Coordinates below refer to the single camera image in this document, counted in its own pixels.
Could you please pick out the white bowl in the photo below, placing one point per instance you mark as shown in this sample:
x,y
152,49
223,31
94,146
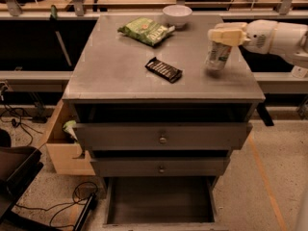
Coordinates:
x,y
177,15

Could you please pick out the green item in box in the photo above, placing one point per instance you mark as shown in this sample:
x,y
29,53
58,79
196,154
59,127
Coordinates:
x,y
68,129

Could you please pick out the grey drawer cabinet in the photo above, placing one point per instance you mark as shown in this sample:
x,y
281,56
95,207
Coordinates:
x,y
110,84

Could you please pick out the green handled tool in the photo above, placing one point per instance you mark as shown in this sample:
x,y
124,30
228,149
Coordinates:
x,y
54,21

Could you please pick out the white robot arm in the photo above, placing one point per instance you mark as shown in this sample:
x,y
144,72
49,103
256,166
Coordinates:
x,y
286,40

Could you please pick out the grey top drawer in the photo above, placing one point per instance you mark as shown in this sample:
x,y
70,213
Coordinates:
x,y
162,136

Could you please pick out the grey middle drawer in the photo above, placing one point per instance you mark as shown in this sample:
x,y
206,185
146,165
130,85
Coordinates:
x,y
154,167

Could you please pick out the black chocolate bar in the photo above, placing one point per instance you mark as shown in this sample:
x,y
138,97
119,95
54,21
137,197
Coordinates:
x,y
166,71

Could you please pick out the grey drawer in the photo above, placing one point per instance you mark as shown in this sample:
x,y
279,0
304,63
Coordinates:
x,y
154,167
183,203
162,136

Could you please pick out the clear plastic bottle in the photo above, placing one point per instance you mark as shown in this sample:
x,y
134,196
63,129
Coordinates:
x,y
299,72

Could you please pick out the black chair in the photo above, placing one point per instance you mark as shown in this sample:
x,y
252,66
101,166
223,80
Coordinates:
x,y
18,168

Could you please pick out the green chip bag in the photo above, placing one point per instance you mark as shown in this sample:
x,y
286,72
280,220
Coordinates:
x,y
146,30

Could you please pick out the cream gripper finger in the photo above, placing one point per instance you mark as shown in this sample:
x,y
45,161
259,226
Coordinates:
x,y
229,37
232,26

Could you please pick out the wooden box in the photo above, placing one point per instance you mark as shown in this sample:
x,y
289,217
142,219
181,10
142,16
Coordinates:
x,y
65,155

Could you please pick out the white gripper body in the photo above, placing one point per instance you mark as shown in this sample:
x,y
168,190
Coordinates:
x,y
259,38

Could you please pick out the grey bottom drawer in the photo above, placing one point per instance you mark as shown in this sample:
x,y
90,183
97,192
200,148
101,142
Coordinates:
x,y
183,203

